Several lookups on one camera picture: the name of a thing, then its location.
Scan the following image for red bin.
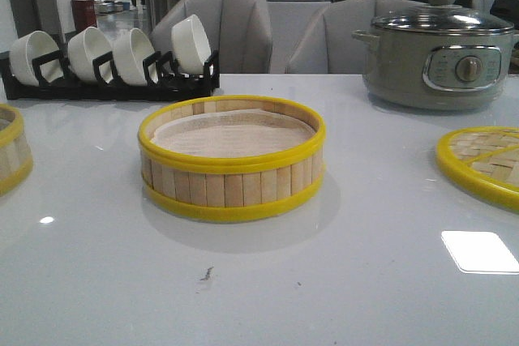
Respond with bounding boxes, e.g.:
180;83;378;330
71;0;97;32

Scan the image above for white bowl far left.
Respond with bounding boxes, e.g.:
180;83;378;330
9;31;58;86

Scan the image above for woven bamboo steamer lid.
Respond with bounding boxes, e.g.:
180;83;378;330
435;126;518;212

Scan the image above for glass pot lid with knob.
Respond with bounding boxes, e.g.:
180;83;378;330
371;0;514;36

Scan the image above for grey chair left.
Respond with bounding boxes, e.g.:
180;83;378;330
150;0;272;74

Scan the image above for white bowl right tilted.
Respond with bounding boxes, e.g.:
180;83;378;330
171;15;212;75

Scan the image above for bamboo steamer tier yellow rims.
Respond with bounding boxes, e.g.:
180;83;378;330
138;95;326;222

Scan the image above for grey electric cooking pot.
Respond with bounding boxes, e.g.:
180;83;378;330
352;27;518;111

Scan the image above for black bowl rack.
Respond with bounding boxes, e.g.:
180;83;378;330
1;49;220;102

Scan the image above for white steamer liner paper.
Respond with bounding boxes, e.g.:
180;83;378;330
152;109;315;158

